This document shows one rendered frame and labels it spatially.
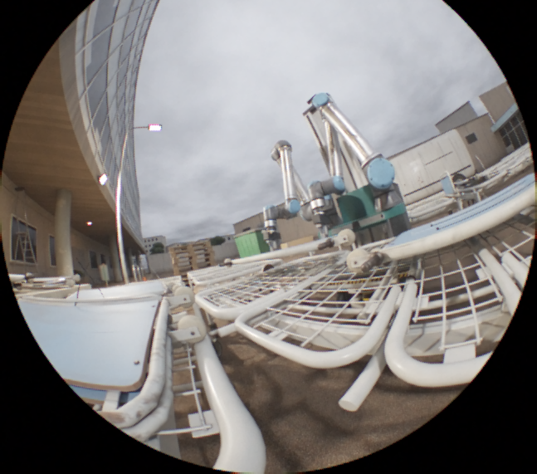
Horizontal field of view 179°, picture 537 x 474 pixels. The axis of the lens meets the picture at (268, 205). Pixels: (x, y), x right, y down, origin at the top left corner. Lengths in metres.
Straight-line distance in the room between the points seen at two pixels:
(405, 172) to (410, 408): 7.53
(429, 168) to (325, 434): 7.82
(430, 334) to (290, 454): 0.55
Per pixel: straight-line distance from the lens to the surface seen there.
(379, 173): 0.92
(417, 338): 0.36
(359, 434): 0.73
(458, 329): 0.36
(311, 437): 0.74
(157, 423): 0.25
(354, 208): 1.33
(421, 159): 7.92
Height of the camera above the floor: 0.68
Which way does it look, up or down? 13 degrees up
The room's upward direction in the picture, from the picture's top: 15 degrees counter-clockwise
